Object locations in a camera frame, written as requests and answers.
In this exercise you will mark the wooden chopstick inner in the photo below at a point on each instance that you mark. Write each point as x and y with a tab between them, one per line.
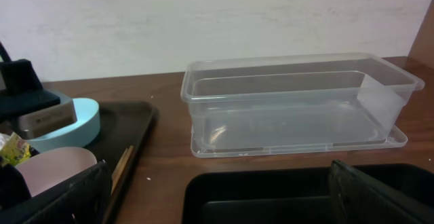
115	172

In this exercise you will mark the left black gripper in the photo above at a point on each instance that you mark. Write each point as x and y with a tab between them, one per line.
23	94

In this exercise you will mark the wooden chopstick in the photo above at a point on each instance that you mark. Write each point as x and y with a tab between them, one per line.
122	168
115	172

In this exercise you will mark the clear plastic container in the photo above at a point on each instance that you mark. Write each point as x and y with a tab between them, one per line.
296	104

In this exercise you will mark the green orange snack wrapper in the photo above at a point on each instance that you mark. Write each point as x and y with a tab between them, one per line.
14	149

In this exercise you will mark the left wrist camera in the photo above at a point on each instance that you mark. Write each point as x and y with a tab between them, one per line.
43	121

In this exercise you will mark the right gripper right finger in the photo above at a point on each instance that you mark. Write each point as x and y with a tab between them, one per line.
357	197

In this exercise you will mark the light blue bowl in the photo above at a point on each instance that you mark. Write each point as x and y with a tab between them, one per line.
78	134

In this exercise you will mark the dark brown serving tray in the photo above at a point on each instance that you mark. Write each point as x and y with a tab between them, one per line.
122	124

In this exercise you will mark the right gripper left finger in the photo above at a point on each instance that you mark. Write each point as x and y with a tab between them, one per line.
83	198

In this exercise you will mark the pink bowl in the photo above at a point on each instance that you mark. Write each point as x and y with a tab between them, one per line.
50	168

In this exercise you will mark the wooden chopstick outer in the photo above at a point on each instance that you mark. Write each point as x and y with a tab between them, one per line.
122	168

